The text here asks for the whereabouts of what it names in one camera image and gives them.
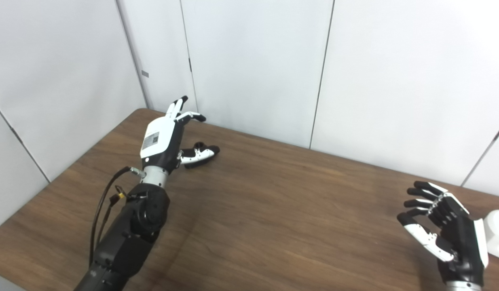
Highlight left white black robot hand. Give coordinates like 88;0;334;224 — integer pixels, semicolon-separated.
140;95;221;175

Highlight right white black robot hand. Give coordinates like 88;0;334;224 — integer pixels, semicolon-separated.
396;181;489;287

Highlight round white piece with holes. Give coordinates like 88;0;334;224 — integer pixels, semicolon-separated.
483;210;499;262

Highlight thin wire with yellow plug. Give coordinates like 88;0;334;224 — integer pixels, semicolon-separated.
95;185;127;243

